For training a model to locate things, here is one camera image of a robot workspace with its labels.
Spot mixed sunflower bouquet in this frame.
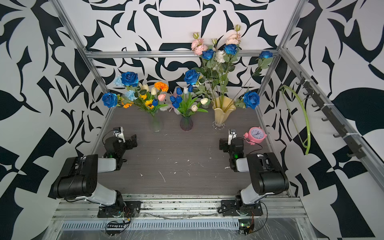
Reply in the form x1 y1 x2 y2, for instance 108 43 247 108
102 72 170 116

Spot blue rose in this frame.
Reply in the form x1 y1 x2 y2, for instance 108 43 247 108
202 49 220 101
234 51 274 107
217 44 239 99
184 69 219 108

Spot black hook rail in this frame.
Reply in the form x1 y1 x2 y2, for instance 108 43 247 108
297 71 371 160

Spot pink alarm clock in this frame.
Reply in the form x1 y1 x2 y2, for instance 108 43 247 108
244 127 267 145

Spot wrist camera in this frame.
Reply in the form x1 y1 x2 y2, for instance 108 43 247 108
228 129 237 145
113 127 126 143

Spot clear glass vase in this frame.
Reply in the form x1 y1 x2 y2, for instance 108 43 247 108
150 114 163 133

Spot green curved hose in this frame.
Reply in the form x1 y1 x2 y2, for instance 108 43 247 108
280 84 312 156

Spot yellow wavy glass vase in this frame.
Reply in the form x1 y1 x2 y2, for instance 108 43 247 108
213 96 236 130

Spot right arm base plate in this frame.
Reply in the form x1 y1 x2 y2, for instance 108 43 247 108
218 200 263 217

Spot blue rose low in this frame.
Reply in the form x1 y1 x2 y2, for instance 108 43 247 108
229 92 260 110

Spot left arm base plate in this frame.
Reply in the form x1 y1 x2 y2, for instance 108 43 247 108
97 201 142 219

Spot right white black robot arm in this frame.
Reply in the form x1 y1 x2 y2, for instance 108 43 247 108
219 139 289 208

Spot pink and white flower bouquet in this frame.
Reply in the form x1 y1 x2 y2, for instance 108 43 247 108
191 25 241 108

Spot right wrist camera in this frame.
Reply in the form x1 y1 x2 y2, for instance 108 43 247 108
228 129 237 145

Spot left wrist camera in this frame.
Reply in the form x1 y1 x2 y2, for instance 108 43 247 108
113 127 126 143

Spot purple glass vase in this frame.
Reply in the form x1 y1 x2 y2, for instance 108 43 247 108
180 116 194 132

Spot tulip bouquet blue white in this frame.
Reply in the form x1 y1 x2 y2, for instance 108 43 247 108
170 85 208 118

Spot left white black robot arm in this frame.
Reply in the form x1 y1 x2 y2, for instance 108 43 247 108
50 134 138 215

